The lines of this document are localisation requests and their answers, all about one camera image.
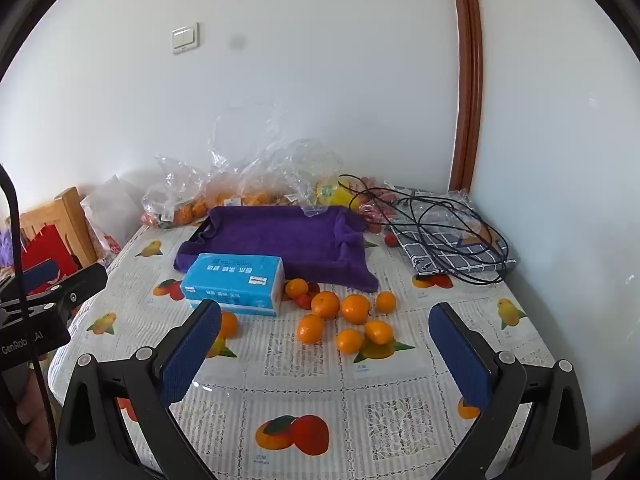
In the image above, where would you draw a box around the yellow pomelo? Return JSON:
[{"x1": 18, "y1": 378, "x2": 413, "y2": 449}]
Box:
[{"x1": 314, "y1": 181, "x2": 358, "y2": 208}]

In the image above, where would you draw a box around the bag of red fruits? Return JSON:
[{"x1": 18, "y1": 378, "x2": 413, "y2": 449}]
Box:
[{"x1": 357, "y1": 176, "x2": 401, "y2": 233}]

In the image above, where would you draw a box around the wooden chair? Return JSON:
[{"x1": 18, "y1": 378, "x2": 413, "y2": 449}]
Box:
[{"x1": 7, "y1": 186, "x2": 101, "y2": 271}]

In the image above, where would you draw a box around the crumpled clear plastic bag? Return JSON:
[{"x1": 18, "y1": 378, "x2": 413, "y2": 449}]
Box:
[{"x1": 250, "y1": 137, "x2": 346, "y2": 211}]

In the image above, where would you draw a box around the clear bag of mandarins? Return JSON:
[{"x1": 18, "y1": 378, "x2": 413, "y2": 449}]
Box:
[{"x1": 141, "y1": 155, "x2": 213, "y2": 231}]

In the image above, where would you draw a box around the long black cable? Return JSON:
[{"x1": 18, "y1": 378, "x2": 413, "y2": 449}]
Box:
[{"x1": 339, "y1": 175, "x2": 518, "y2": 286}]

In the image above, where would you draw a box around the grey checked cloth package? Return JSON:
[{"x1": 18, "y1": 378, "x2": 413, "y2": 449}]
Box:
[{"x1": 387, "y1": 187, "x2": 516, "y2": 278}]

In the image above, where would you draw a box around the purple towel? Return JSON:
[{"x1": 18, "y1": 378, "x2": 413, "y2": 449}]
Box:
[{"x1": 173, "y1": 205, "x2": 379, "y2": 292}]

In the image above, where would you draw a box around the white light switch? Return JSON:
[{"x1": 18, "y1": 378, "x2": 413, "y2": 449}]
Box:
[{"x1": 171, "y1": 22, "x2": 200, "y2": 55}]

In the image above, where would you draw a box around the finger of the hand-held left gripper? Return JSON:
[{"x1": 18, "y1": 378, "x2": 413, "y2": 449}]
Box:
[
  {"x1": 51, "y1": 263, "x2": 108, "y2": 317},
  {"x1": 19, "y1": 258, "x2": 65, "y2": 295}
]

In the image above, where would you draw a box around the fruit print tablecloth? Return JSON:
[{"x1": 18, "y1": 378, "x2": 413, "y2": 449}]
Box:
[{"x1": 47, "y1": 220, "x2": 561, "y2": 480}]

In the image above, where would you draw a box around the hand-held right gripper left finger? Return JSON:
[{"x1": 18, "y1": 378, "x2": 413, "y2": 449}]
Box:
[{"x1": 55, "y1": 299, "x2": 223, "y2": 480}]

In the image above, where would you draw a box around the brown wooden door frame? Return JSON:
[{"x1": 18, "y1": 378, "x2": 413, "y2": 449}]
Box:
[{"x1": 448, "y1": 0, "x2": 483, "y2": 193}]

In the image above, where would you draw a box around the white plastic bag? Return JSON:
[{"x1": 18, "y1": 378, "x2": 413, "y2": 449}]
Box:
[{"x1": 80, "y1": 175, "x2": 143, "y2": 266}]

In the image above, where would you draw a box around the blue tissue pack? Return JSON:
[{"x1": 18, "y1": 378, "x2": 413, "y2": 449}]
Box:
[{"x1": 180, "y1": 252, "x2": 286, "y2": 317}]

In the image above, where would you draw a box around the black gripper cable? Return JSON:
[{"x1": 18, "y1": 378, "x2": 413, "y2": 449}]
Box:
[{"x1": 0, "y1": 164, "x2": 57, "y2": 466}]

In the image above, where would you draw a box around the red paper bag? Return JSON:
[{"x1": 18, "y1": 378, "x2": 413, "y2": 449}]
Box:
[{"x1": 22, "y1": 225, "x2": 78, "y2": 291}]

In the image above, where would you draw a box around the clear bag of kumquats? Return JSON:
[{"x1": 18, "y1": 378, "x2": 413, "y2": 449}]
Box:
[{"x1": 207, "y1": 110, "x2": 296, "y2": 208}]

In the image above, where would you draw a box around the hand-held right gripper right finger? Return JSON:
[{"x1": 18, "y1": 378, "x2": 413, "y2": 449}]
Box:
[{"x1": 428, "y1": 301, "x2": 593, "y2": 480}]

